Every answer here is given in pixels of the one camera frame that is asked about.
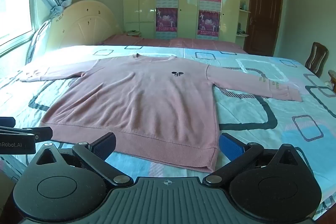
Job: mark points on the pink checked bedsheet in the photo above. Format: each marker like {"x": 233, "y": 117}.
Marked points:
{"x": 183, "y": 43}

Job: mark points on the window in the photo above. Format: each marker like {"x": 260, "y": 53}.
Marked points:
{"x": 15, "y": 3}

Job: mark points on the cream wooden headboard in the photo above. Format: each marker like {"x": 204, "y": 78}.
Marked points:
{"x": 86, "y": 24}

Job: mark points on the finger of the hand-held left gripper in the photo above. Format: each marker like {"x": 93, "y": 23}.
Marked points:
{"x": 6, "y": 121}
{"x": 42, "y": 133}

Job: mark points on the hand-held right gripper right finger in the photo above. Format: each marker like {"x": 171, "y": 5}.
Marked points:
{"x": 231, "y": 145}

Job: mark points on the wooden chair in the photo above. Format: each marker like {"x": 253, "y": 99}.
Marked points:
{"x": 316, "y": 56}

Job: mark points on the wall poster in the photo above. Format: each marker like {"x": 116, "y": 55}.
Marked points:
{"x": 167, "y": 19}
{"x": 208, "y": 22}

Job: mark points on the dark brown wooden door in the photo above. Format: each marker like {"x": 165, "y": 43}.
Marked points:
{"x": 265, "y": 16}

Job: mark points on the bed with patterned sheet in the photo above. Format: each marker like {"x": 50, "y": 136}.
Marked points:
{"x": 288, "y": 98}

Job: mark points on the cream corner shelf unit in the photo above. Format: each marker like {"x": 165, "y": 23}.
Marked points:
{"x": 244, "y": 11}

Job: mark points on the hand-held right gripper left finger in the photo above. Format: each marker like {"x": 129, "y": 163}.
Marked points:
{"x": 105, "y": 145}

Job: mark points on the stack of books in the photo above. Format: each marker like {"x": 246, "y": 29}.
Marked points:
{"x": 133, "y": 33}

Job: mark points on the pink sweater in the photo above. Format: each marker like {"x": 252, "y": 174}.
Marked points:
{"x": 136, "y": 108}

